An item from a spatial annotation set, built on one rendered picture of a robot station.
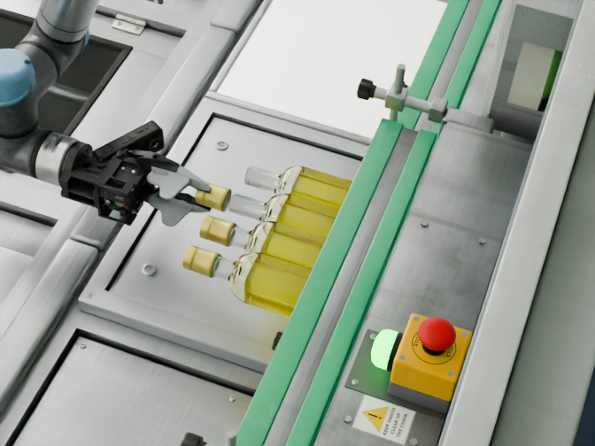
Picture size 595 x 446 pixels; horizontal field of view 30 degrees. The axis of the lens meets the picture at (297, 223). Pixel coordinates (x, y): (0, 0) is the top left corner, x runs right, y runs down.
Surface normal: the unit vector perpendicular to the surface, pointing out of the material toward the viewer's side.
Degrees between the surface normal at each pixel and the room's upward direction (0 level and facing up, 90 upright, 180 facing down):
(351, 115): 90
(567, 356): 90
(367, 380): 90
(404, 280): 90
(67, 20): 110
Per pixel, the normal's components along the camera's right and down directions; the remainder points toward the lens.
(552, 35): -0.35, 0.71
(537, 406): -0.04, -0.44
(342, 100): 0.04, -0.64
